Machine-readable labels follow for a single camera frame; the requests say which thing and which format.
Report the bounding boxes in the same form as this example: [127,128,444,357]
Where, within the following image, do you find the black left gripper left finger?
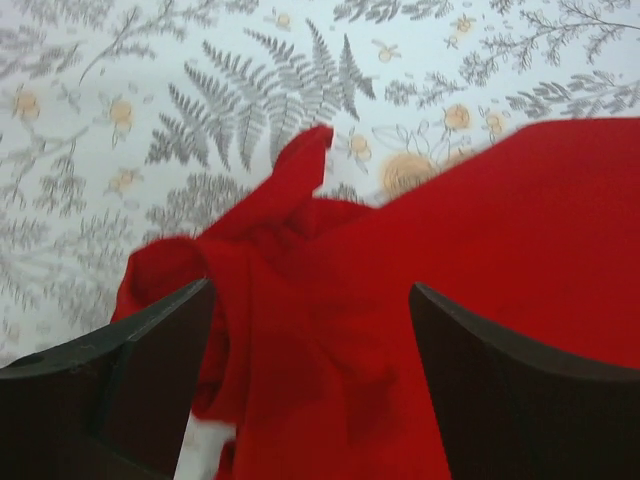
[1,280,214,480]

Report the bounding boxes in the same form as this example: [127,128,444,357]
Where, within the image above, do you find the red t shirt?
[113,118,639,479]

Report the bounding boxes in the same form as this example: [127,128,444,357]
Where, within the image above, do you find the floral patterned table mat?
[1,1,639,479]

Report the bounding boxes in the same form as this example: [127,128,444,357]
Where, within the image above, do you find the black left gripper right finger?
[409,284,639,479]

